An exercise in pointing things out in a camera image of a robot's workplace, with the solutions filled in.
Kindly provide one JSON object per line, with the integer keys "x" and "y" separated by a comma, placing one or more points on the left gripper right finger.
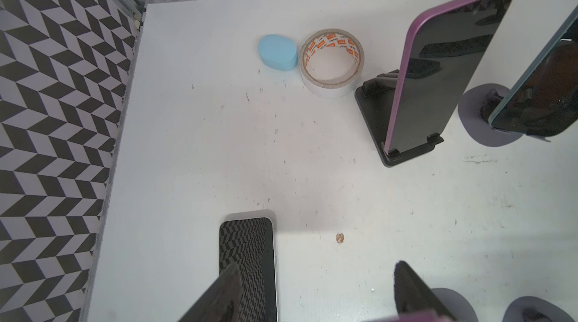
{"x": 412, "y": 295}

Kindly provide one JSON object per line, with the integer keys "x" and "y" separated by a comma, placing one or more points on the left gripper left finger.
{"x": 221, "y": 302}

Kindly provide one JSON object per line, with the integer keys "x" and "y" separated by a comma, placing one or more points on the patterned screen phone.
{"x": 249, "y": 243}

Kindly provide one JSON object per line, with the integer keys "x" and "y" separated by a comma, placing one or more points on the black phone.
{"x": 444, "y": 47}
{"x": 543, "y": 103}
{"x": 421, "y": 316}

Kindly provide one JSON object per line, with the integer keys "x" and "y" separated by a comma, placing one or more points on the grey stand front left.
{"x": 456, "y": 304}

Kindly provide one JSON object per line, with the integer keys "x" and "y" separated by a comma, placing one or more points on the black stand back left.
{"x": 375, "y": 98}

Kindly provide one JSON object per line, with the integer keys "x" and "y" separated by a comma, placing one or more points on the grey round stand back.
{"x": 474, "y": 109}

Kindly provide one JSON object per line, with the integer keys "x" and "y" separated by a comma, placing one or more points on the light blue round disc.
{"x": 278, "y": 52}

